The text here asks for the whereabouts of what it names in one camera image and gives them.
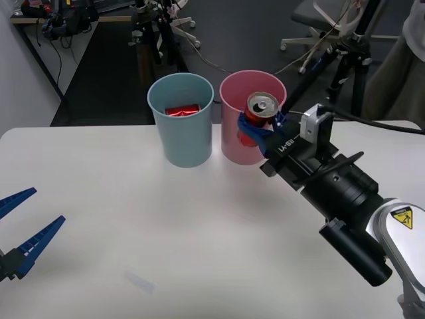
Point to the white chair base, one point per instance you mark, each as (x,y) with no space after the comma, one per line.
(197,43)

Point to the wooden desk with black frame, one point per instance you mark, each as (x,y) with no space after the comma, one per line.
(113,19)

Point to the pink plastic bin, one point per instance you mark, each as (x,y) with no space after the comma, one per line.
(232,99)

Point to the person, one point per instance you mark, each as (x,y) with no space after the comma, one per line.
(391,83)

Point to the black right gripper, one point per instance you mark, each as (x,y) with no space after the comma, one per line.
(287,149)

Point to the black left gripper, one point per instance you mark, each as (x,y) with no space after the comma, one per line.
(4,267)

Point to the grey office chair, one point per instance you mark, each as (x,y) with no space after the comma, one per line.
(308,15)

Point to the red drink can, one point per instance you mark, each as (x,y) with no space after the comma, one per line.
(262,104)

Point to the black bag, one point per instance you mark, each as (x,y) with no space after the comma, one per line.
(73,23)

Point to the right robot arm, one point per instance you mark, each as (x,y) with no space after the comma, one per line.
(352,196)

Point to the pale blue plastic bin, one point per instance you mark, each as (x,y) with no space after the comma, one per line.
(186,143)

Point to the crushed red can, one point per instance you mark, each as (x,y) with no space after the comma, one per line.
(182,110)

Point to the black camera tripod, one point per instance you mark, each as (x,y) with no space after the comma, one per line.
(146,16)
(360,50)

